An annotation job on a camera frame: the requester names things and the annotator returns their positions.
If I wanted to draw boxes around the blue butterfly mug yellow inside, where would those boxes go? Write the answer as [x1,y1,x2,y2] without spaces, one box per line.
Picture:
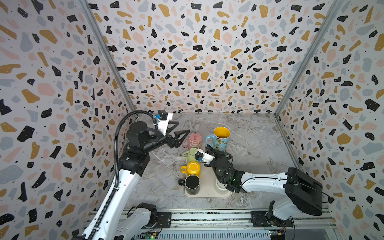
[205,127,231,152]

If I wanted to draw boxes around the pink patterned mug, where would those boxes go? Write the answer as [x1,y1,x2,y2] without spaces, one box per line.
[182,133,202,150]

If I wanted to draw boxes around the light green mug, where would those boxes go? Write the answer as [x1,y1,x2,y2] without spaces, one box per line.
[182,148,198,164]

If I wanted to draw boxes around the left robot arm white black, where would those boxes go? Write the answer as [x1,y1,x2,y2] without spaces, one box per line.
[73,121,190,240]

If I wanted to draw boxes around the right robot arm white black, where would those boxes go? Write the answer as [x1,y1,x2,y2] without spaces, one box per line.
[195,146,323,228]

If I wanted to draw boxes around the white mug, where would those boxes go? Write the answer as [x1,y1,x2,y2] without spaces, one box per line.
[215,179,229,195]

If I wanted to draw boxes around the black mug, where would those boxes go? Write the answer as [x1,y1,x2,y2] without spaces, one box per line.
[178,175,201,196]

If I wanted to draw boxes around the beige rectangular tray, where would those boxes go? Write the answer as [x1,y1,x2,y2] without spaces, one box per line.
[184,149,232,199]

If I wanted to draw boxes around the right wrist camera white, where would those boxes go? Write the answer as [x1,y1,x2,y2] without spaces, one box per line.
[195,151,215,165]

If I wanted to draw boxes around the black corrugated cable conduit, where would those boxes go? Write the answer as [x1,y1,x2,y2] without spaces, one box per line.
[86,109,158,240]

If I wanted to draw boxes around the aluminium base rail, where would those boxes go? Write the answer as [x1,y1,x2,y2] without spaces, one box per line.
[82,208,340,240]

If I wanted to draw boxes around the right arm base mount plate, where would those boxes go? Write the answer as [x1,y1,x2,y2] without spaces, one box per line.
[251,211,294,228]

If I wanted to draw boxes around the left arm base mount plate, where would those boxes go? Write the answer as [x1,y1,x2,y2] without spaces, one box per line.
[144,211,172,229]

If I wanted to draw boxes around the aluminium corner post left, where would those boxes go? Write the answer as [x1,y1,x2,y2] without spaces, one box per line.
[78,0,135,112]

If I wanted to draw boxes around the aluminium corner post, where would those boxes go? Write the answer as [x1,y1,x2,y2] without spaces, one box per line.
[78,0,135,112]
[274,0,346,118]

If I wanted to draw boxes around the aluminium corner post right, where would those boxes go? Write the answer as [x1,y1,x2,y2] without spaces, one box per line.
[274,0,346,118]

